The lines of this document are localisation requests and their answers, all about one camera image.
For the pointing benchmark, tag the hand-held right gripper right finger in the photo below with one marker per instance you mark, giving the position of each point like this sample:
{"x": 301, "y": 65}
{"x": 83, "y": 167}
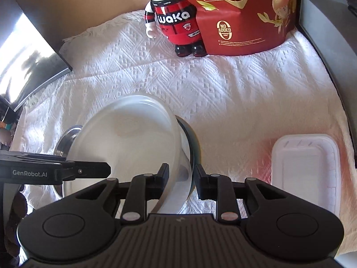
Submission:
{"x": 199, "y": 182}

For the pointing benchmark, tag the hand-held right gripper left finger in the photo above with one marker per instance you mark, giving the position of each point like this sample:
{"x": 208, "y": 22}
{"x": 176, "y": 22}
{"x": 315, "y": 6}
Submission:
{"x": 163, "y": 181}

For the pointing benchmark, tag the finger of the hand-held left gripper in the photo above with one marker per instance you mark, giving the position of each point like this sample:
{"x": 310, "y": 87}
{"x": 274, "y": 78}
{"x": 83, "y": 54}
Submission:
{"x": 33, "y": 156}
{"x": 89, "y": 170}

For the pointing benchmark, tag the stainless steel bowl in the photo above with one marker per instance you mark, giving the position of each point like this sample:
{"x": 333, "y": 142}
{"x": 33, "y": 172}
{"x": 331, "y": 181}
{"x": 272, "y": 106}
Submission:
{"x": 67, "y": 142}

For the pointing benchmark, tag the blue enamel bowl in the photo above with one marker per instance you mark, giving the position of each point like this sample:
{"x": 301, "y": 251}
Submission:
{"x": 195, "y": 145}

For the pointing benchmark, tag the white paper bowl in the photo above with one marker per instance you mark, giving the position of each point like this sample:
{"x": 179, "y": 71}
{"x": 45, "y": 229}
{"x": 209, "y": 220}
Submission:
{"x": 125, "y": 145}

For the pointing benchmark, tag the red and white rectangular tray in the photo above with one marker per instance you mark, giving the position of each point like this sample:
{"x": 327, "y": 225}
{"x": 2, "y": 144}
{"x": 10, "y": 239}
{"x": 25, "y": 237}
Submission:
{"x": 306, "y": 173}

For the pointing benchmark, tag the person's left hand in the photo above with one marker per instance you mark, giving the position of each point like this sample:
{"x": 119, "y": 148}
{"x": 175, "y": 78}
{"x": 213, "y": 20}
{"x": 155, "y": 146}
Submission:
{"x": 16, "y": 209}

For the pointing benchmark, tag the white textured cloth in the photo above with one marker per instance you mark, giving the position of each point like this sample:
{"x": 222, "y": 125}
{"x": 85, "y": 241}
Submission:
{"x": 237, "y": 89}

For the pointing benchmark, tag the black curved monitor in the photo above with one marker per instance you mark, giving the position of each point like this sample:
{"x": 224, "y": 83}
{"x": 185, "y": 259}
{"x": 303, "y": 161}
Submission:
{"x": 28, "y": 47}

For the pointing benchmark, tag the red panda figurine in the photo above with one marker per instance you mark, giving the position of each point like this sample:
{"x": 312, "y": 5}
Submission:
{"x": 175, "y": 19}

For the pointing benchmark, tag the red snack bag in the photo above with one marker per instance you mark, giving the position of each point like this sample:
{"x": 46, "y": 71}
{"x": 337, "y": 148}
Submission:
{"x": 245, "y": 19}

